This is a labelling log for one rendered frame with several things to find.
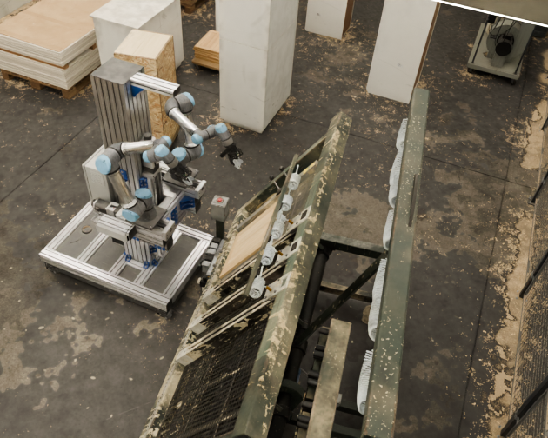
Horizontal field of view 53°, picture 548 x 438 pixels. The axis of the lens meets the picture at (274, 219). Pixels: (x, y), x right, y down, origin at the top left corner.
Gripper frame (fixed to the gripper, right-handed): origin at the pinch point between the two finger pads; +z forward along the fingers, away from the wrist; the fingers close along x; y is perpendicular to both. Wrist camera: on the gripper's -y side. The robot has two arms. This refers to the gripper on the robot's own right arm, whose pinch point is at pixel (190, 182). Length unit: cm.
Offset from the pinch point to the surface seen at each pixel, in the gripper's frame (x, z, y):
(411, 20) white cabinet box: 367, 181, -54
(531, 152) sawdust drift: 316, 343, 72
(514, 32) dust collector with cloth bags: 491, 313, 3
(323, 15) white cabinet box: 437, 216, -236
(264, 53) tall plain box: 217, 88, -129
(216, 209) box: 18, 67, -41
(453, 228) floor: 153, 269, 54
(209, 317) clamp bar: -68, 41, 36
